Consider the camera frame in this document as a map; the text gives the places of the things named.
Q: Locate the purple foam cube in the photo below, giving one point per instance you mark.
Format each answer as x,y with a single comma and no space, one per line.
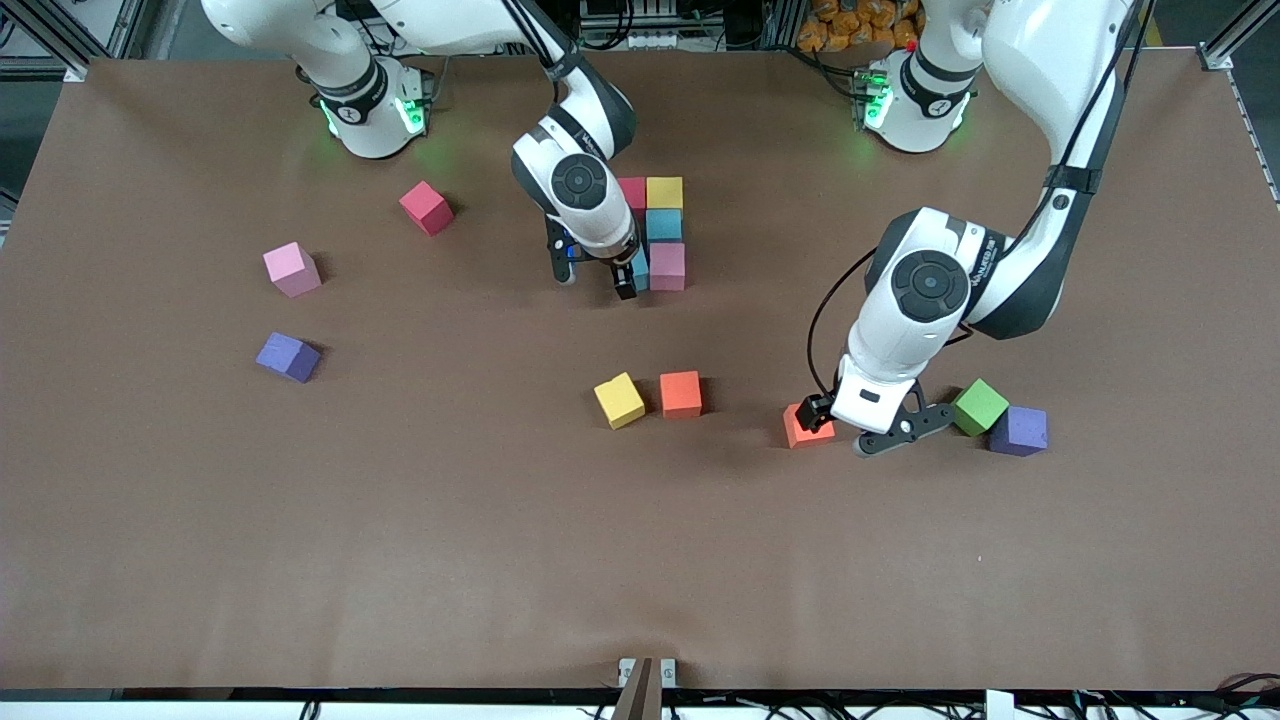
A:
1018,431
288,357

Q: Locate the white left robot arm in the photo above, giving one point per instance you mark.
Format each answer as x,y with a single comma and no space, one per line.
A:
880,340

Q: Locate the orange snack bag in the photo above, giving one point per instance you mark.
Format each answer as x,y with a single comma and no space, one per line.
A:
850,25

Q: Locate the yellow foam cube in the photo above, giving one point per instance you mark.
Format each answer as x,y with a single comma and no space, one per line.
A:
620,400
665,192

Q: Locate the tan camera post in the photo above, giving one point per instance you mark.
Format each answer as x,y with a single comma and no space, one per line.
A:
640,700

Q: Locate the pink foam cube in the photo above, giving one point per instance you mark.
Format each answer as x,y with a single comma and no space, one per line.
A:
668,266
292,269

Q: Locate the aluminium frame profile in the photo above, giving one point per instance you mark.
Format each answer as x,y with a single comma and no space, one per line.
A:
1225,50
70,62

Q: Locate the white metal bracket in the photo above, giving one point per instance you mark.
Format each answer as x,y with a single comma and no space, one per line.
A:
669,673

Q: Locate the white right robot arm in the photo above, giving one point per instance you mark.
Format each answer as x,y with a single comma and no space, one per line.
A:
600,225

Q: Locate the orange foam cube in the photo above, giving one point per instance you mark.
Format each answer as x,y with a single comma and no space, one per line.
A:
681,393
815,437

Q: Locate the green foam cube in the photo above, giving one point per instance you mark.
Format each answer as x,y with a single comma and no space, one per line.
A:
982,407

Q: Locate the red foam cube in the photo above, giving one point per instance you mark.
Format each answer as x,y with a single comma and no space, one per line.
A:
634,192
427,208

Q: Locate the white power strip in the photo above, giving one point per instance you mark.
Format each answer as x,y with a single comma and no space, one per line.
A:
655,41

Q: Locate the cyan foam cube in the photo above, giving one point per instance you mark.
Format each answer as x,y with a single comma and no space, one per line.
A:
642,272
664,225

